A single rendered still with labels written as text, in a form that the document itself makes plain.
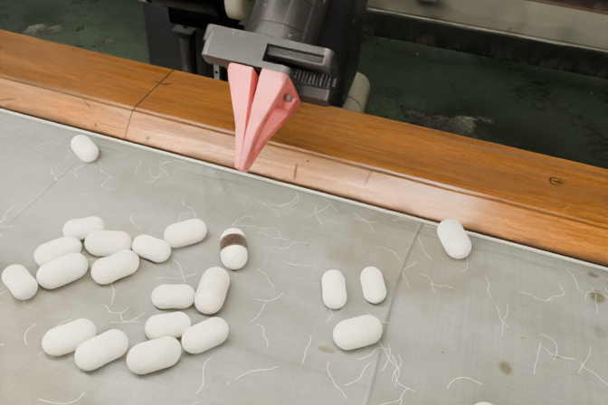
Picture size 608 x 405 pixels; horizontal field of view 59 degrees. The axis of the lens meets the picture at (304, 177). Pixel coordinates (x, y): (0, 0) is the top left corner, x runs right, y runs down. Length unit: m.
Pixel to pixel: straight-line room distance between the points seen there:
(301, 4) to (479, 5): 2.05
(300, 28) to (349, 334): 0.23
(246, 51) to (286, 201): 0.16
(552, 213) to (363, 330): 0.22
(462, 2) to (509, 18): 0.21
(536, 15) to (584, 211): 1.98
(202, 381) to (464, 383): 0.18
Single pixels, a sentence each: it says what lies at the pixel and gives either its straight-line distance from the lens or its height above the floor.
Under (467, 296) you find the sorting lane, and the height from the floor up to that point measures 0.74.
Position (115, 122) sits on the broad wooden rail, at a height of 0.75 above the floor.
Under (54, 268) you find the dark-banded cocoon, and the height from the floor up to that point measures 0.76.
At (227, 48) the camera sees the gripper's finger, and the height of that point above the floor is 0.89.
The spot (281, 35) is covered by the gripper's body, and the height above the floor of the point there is 0.90.
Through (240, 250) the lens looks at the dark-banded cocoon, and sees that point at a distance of 0.43.
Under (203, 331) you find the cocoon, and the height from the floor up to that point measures 0.76.
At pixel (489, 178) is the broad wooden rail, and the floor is 0.76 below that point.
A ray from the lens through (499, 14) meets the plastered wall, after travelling 2.47.
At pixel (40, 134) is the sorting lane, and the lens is 0.61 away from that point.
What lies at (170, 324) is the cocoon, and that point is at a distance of 0.40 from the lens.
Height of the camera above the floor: 1.08
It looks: 41 degrees down
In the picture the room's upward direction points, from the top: 5 degrees clockwise
